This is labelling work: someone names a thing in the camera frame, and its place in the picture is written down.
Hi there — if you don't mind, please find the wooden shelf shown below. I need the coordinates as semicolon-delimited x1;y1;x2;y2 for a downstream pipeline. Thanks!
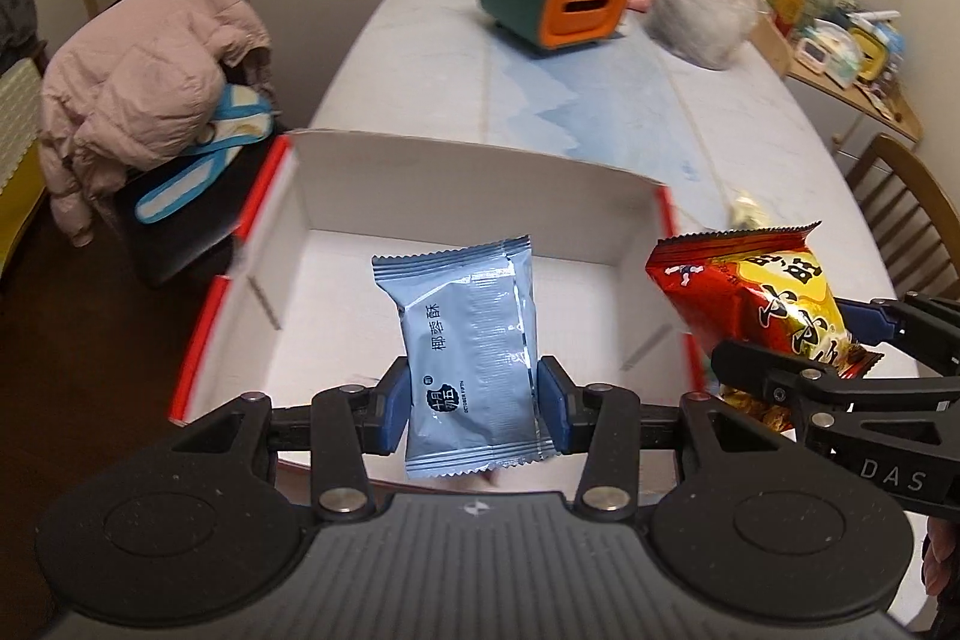
748;8;925;148

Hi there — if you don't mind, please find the white cardboard box red outside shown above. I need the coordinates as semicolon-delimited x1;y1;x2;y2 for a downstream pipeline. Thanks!
166;128;707;491

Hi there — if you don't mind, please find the person's right hand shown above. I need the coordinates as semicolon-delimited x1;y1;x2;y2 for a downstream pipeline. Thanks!
921;518;960;605

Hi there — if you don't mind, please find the pale yellow snack packet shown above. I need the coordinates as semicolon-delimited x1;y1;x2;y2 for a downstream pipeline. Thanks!
723;188;770;233

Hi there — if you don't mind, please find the yellow white foam mat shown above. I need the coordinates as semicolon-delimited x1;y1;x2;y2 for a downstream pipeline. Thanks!
0;59;49;270

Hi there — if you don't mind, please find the dark bag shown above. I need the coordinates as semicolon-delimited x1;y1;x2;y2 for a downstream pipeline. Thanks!
0;0;40;50

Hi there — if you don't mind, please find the pink puffer jacket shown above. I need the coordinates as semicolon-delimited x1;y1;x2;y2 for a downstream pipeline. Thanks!
37;0;272;248

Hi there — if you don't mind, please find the black chair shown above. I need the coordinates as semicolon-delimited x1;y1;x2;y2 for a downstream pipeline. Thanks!
111;156;252;290

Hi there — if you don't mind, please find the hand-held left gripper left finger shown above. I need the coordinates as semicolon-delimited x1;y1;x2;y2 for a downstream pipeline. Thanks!
176;356;415;515

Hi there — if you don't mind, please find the blue white bag strap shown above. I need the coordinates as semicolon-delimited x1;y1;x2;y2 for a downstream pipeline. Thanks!
135;83;280;226

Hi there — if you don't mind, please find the wooden chair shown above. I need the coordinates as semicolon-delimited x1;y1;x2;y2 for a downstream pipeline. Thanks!
850;133;960;305

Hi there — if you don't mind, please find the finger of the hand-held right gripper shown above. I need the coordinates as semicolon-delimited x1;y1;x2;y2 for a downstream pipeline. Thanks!
831;291;960;380
709;338;960;447

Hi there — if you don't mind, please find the white small clock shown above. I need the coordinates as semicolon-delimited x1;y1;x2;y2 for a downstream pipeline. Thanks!
795;19;862;88

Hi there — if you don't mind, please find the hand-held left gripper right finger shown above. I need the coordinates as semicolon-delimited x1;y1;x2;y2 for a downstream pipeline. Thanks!
535;355;797;515

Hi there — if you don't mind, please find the red yellow snack packet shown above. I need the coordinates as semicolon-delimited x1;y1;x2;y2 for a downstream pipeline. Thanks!
645;221;887;435

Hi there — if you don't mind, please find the pale blue snack packet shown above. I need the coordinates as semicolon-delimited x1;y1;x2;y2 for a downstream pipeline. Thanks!
372;235;560;480

